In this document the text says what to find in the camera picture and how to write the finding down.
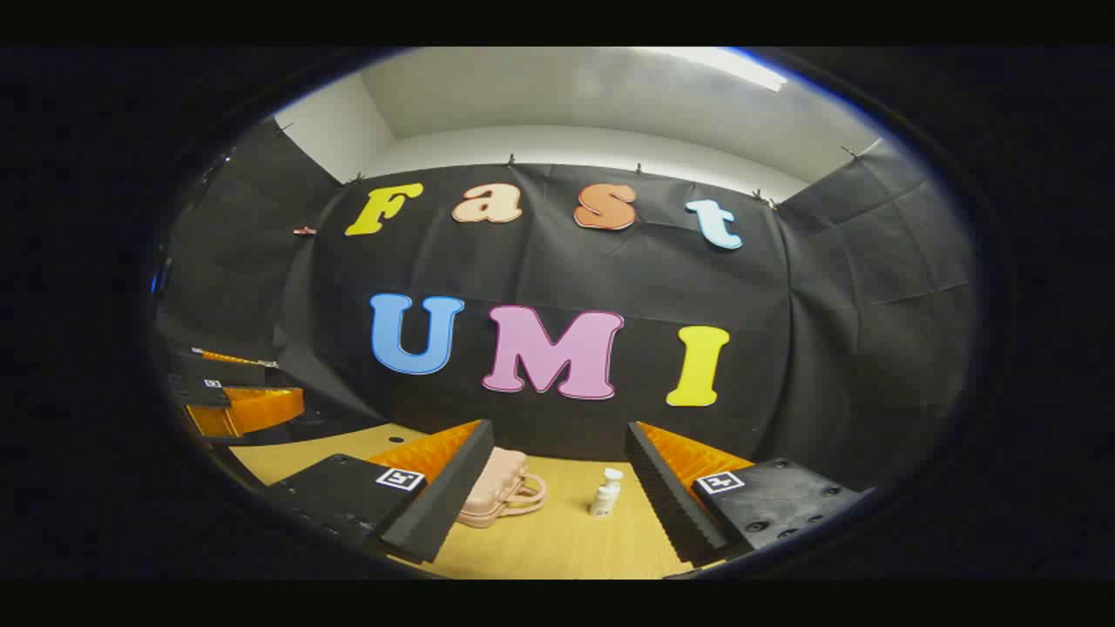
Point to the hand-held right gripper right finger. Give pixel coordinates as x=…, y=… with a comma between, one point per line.
x=662, y=496

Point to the white pump bottle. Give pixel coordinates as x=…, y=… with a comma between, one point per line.
x=603, y=501

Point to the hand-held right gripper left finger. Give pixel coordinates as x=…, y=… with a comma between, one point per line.
x=453, y=488

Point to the pink suitcase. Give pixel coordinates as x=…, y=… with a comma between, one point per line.
x=492, y=488

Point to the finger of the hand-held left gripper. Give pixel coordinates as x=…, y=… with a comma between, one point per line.
x=253, y=411
x=226, y=370

